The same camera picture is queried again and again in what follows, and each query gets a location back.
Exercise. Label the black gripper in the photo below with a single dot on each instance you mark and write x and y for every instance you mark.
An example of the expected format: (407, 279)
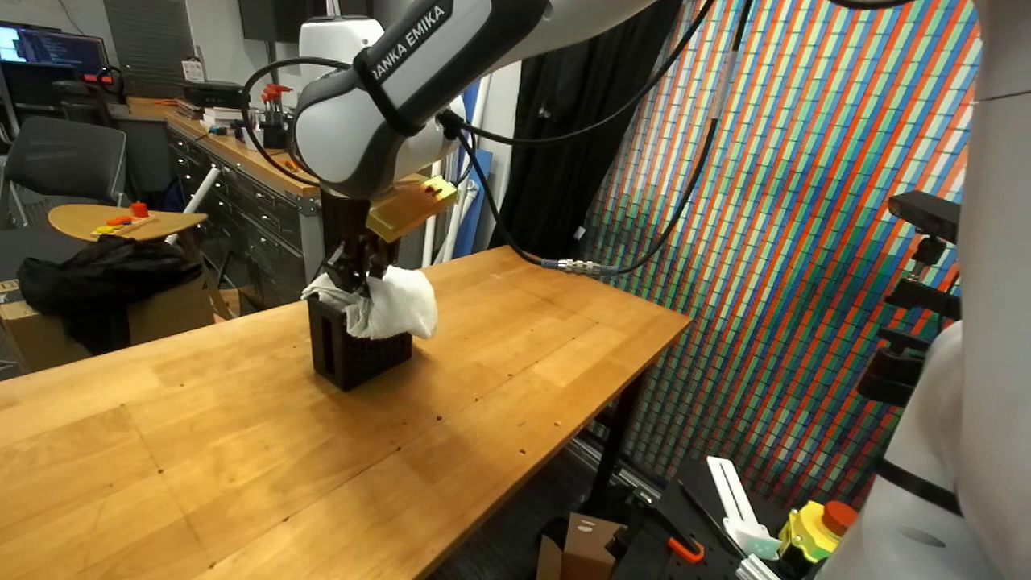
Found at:
(349, 231)

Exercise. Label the white towel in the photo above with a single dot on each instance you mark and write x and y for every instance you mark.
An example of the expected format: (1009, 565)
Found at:
(392, 304)

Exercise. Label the black perforated box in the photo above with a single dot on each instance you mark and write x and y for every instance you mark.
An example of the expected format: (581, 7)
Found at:
(357, 359)

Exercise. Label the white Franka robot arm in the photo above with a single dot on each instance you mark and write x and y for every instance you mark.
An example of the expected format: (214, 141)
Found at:
(357, 117)

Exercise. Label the large cardboard box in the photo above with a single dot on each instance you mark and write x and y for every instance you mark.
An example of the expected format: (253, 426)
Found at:
(172, 311)

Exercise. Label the brown cardboard box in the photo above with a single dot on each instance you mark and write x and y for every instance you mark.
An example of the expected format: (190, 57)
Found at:
(584, 548)

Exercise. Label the wooden top workbench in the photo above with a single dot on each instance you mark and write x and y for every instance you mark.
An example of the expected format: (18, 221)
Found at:
(253, 205)

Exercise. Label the black curtain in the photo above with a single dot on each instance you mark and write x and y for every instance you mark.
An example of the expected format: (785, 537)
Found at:
(549, 171)

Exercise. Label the small orange object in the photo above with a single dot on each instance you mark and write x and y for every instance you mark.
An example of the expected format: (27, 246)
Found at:
(137, 212)

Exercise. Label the round wooden stool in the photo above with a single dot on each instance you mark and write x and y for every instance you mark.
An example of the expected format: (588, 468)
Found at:
(117, 222)

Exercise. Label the black bag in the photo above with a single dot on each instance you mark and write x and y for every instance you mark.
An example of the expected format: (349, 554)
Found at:
(99, 285)

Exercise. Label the dark office chair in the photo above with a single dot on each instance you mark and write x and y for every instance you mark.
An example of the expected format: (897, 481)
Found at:
(65, 163)

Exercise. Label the monitor with blue screen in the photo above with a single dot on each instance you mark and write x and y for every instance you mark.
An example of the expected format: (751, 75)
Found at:
(42, 48)

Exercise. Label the multicolour striped backdrop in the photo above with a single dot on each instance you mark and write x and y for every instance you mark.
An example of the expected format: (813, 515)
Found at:
(808, 270)

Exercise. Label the yellow red emergency stop button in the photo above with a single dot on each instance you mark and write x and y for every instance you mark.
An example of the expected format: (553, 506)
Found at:
(813, 531)

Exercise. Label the wooden camera mount plate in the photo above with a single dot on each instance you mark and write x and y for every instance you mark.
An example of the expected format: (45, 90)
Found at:
(407, 205)

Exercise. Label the black table leg frame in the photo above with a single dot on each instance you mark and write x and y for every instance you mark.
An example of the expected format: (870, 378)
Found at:
(617, 438)

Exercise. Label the white aluminium rail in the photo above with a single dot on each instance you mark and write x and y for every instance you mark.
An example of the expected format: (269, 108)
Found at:
(742, 503)

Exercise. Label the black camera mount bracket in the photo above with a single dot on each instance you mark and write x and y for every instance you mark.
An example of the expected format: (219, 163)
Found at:
(912, 308)

